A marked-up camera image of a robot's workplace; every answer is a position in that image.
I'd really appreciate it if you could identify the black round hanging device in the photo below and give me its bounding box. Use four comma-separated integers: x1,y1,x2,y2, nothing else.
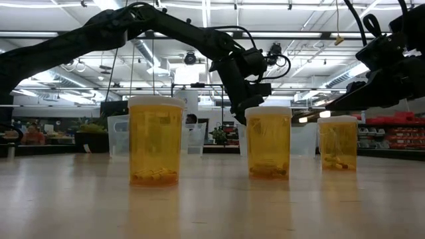
183,51,198,66

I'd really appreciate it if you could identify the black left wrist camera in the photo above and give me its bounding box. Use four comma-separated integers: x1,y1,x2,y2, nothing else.
248,82,273,98

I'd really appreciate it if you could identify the clear plastic bin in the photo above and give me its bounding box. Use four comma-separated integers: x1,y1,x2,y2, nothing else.
237,122,318,157
106,114,207,157

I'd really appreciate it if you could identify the small background plant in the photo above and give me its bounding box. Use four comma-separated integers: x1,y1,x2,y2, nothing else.
212,125,228,145

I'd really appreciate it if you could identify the large white-capped pill bottle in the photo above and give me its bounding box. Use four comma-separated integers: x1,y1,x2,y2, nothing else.
317,115,359,173
127,95,186,187
244,106,293,181

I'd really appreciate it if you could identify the white pillar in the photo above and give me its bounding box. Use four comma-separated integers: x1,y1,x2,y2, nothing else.
175,90,199,116

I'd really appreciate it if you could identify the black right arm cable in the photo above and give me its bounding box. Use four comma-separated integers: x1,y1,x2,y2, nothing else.
343,0,382,47

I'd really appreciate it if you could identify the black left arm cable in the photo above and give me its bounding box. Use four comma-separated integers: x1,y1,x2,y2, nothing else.
212,25,292,84

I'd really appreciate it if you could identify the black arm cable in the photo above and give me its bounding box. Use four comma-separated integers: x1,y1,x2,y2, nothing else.
212,25,292,84
343,0,382,47

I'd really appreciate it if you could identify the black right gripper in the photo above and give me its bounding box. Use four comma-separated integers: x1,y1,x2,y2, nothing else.
325,58,425,112

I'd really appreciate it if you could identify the shelf with red bins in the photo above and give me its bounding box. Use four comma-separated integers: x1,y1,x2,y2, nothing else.
351,111,425,151

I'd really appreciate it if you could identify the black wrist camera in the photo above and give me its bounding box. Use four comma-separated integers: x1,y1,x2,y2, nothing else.
355,31,410,72
248,82,273,98

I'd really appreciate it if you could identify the yellow hanging cord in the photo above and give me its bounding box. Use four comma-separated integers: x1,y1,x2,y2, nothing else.
333,0,345,46

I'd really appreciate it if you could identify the black looped cable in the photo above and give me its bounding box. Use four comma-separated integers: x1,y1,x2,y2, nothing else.
0,123,25,147

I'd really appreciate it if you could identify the dark monitor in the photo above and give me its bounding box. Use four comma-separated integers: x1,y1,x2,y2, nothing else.
100,100,129,117

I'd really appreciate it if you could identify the black background stand frame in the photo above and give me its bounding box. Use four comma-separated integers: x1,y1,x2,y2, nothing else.
170,82,225,133

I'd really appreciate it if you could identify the black aluminium table frame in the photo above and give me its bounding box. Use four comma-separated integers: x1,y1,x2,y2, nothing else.
0,143,425,163

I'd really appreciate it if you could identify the potted green succulent plant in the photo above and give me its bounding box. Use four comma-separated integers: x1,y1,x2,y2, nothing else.
71,114,110,154

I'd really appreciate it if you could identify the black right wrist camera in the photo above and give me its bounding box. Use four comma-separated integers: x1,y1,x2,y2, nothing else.
355,31,410,72

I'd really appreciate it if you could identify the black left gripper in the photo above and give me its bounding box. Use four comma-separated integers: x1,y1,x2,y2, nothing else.
209,58,266,125

